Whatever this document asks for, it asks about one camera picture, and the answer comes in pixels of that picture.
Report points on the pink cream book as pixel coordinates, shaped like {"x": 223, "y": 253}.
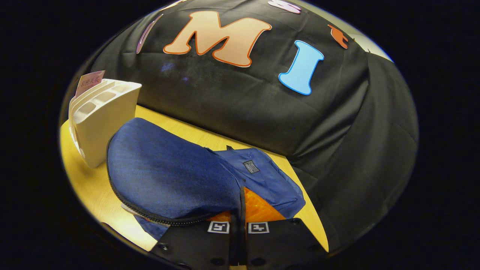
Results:
{"x": 90, "y": 80}

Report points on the white plastic bookshelf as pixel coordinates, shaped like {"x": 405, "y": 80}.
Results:
{"x": 108, "y": 120}

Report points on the black backdrop cloth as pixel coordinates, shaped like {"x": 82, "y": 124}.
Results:
{"x": 243, "y": 105}

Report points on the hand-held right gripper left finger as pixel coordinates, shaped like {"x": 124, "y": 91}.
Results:
{"x": 195, "y": 243}

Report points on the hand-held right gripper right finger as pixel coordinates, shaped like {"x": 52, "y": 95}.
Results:
{"x": 281, "y": 243}

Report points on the blue schoolbag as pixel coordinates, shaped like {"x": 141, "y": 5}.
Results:
{"x": 168, "y": 168}

